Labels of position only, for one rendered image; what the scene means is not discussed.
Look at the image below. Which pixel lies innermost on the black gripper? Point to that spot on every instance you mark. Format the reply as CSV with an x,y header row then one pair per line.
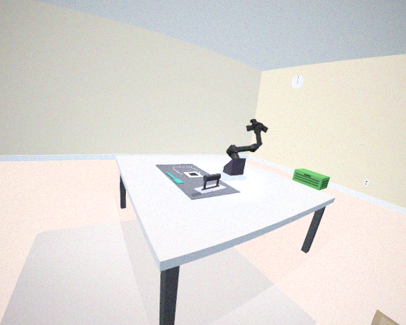
x,y
250,127

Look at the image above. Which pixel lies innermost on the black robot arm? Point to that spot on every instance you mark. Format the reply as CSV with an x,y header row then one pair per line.
x,y
233,150

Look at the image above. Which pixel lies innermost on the cream square tile with dark centre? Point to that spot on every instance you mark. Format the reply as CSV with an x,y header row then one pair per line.
x,y
193,174

